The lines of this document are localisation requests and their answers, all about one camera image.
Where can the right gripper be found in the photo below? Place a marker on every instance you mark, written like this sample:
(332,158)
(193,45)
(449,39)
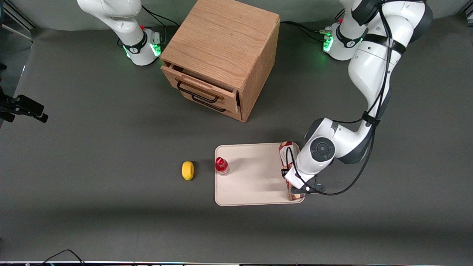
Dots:
(3,100)

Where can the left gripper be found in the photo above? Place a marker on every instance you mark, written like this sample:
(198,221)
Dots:
(284,172)

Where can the red cookie box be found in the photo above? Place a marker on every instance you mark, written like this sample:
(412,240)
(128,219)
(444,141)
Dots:
(287,153)

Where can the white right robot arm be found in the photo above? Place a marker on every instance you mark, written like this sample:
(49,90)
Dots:
(122,22)

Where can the beige plastic tray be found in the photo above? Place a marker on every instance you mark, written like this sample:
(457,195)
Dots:
(255,177)

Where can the small red-capped bottle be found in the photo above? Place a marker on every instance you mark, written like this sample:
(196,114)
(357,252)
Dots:
(221,165)

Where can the narrow oak drawer front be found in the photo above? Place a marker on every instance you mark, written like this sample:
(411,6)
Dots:
(221,111)

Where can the yellow lemon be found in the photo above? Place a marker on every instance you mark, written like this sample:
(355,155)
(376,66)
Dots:
(187,170)

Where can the wide oak drawer front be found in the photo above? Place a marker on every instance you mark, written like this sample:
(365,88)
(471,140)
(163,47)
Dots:
(199,83)

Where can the oak wooden drawer cabinet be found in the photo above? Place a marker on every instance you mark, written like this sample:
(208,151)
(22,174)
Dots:
(225,37)

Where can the aluminium frame rail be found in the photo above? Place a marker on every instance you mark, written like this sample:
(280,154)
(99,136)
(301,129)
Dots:
(14,16)

